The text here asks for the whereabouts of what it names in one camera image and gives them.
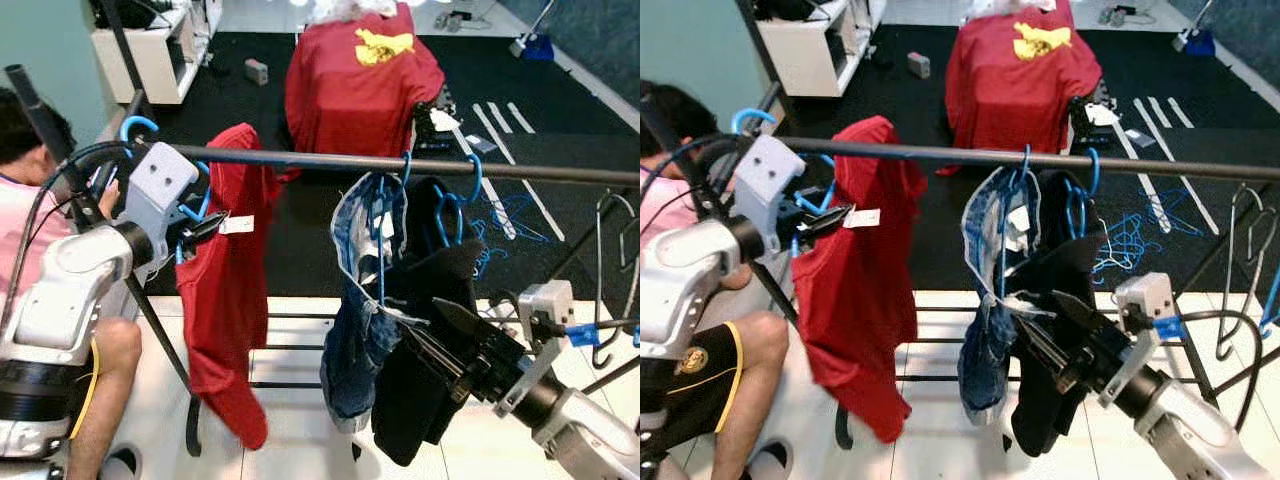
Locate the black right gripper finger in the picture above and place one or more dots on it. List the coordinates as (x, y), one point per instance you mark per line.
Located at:
(1050, 350)
(440, 355)
(460, 322)
(1078, 318)

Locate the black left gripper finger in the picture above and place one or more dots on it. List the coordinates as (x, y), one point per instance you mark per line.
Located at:
(208, 230)
(828, 225)

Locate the red shirt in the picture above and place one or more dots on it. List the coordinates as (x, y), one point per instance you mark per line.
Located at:
(230, 330)
(860, 330)

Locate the blue plastic hanger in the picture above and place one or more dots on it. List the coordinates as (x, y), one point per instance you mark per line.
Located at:
(442, 215)
(1005, 225)
(380, 230)
(1075, 210)
(138, 120)
(1272, 315)
(750, 112)

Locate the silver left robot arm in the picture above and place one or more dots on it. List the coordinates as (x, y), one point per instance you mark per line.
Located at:
(690, 270)
(70, 290)

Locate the white shirt tag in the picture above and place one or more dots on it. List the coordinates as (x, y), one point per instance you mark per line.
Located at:
(237, 224)
(861, 218)

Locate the black hanging garment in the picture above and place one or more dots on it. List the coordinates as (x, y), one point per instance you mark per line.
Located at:
(1045, 400)
(420, 400)

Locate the blue denim jeans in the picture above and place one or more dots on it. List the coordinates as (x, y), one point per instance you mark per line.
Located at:
(985, 345)
(350, 350)

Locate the blue hangers pile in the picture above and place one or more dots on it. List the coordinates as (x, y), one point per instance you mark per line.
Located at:
(1135, 240)
(510, 225)

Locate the black metal clothes rack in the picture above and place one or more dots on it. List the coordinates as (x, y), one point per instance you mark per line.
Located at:
(950, 152)
(300, 158)

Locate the person in black shorts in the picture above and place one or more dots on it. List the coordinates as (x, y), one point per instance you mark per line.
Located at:
(110, 380)
(755, 380)

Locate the small grey box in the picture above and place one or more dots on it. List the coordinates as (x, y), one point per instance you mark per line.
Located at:
(256, 71)
(918, 65)

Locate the white cabinet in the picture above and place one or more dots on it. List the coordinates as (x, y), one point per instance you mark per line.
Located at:
(150, 60)
(810, 55)

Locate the red cloth with yellow print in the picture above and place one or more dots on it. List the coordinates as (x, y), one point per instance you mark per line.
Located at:
(350, 100)
(1010, 95)

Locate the black electronic device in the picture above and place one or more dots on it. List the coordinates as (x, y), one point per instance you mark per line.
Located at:
(435, 120)
(1095, 118)

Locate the blue floor device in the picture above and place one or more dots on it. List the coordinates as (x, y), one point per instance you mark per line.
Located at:
(1196, 42)
(535, 47)

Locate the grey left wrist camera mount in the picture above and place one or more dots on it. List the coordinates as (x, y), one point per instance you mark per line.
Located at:
(160, 185)
(770, 175)

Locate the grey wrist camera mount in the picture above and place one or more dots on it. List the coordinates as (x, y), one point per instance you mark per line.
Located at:
(1148, 295)
(770, 175)
(160, 185)
(545, 300)

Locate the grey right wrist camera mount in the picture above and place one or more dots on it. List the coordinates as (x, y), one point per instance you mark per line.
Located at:
(545, 300)
(1148, 295)

